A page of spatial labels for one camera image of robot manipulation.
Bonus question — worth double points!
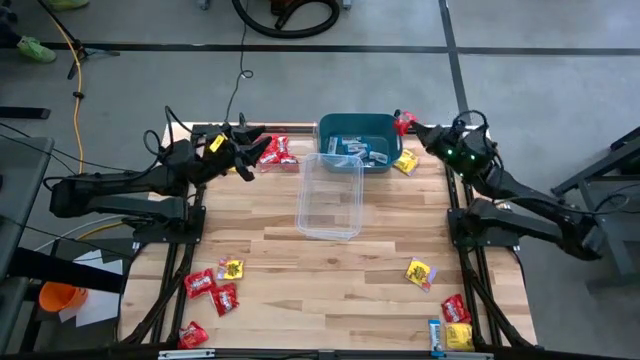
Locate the black light stand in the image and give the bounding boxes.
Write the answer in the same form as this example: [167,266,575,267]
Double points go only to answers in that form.
[37,0,121,81]

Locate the white paper sheet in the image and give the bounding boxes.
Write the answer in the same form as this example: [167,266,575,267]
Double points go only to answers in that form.
[57,248,125,329]

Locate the teal plastic bin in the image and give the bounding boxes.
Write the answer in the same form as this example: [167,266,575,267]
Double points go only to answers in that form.
[316,112,404,175]

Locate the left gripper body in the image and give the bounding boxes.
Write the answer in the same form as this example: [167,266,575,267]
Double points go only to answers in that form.
[192,124,246,185]

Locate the tall clear plastic bin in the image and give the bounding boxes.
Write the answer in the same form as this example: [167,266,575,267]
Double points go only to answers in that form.
[295,152,365,241]

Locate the grey side table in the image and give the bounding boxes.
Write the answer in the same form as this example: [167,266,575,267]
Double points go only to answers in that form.
[0,134,56,281]

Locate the orange plastic bucket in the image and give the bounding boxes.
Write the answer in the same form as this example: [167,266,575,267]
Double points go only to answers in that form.
[38,280,90,314]

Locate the grey metal stand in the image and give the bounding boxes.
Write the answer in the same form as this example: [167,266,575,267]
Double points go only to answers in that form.
[549,124,640,291]

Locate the low clear plastic bin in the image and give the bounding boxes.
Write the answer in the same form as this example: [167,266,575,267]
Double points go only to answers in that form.
[239,123,320,175]

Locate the black flat bar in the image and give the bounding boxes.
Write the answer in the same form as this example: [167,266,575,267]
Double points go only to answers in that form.
[0,106,52,121]

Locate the person's leg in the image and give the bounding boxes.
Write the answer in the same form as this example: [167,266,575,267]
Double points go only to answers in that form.
[0,4,21,49]

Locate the yellow candy packet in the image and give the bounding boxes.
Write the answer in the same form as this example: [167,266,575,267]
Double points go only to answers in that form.
[393,148,420,177]
[216,257,246,281]
[404,257,439,294]
[444,322,475,352]

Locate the black table edge bar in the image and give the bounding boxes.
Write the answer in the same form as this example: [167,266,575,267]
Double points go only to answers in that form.
[0,343,640,360]

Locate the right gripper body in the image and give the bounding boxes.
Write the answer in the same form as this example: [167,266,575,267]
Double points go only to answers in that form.
[432,124,474,169]

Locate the black table frame rails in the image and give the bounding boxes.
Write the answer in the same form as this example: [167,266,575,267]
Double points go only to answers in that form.
[443,164,534,347]
[122,179,207,346]

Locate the black sloped beam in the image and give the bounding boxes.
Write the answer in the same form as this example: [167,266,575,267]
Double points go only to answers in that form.
[7,247,126,295]

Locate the person's foot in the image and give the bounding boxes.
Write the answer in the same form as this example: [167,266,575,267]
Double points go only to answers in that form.
[17,35,58,64]
[47,0,91,12]

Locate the thin black floor cable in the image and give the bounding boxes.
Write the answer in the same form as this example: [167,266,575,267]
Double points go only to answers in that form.
[223,0,255,124]

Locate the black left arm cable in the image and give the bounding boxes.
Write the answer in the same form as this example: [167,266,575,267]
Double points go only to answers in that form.
[143,104,199,161]

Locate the silver metal bracket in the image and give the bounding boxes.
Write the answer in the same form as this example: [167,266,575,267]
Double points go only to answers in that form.
[157,349,217,360]

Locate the yellow floor cable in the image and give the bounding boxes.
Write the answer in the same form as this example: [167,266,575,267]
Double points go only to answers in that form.
[49,17,86,160]

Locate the black hose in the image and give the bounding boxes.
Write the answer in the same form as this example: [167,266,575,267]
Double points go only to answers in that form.
[230,0,342,40]

